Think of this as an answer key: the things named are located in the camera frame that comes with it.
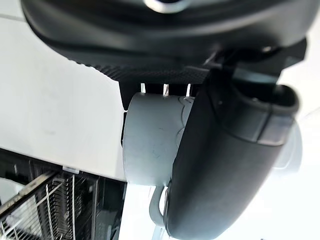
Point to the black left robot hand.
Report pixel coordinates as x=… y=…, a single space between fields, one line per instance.
x=215 y=160

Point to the white ceramic cup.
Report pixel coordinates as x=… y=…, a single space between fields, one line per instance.
x=150 y=140

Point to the dishwasher with dark interior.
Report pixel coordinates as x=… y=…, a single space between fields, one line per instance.
x=62 y=200

